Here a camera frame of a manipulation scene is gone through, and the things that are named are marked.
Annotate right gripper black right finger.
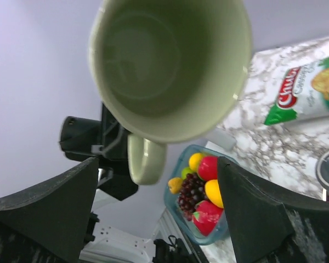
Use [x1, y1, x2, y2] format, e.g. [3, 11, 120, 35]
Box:
[218, 157, 329, 262]

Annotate red apple toy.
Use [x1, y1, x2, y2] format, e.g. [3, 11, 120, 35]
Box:
[197, 156, 218, 181]

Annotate yellow lemon toy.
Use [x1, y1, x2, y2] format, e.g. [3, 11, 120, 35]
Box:
[205, 179, 224, 209]
[188, 152, 205, 172]

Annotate yellow orange pepper toy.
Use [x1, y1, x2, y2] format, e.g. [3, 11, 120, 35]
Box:
[168, 177, 183, 194]

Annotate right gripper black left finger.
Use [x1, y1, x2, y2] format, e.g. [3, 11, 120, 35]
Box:
[0, 158, 99, 262]

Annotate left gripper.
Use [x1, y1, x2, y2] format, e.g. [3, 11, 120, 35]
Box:
[59, 105, 138, 201]

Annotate light green mug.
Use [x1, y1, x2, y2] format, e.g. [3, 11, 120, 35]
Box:
[88, 1, 252, 185]

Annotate green chips bag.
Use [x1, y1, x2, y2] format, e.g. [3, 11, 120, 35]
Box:
[264, 54, 329, 127]

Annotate red dragon fruit toy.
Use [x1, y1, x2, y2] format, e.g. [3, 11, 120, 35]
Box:
[192, 201, 224, 236]

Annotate dark grape bunch toy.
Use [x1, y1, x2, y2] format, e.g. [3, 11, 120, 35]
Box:
[177, 173, 208, 221]

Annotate clear blue fruit container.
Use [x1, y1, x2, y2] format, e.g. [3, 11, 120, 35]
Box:
[164, 145, 238, 245]

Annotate green lime toy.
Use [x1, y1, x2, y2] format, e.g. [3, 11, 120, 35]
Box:
[181, 167, 194, 180]

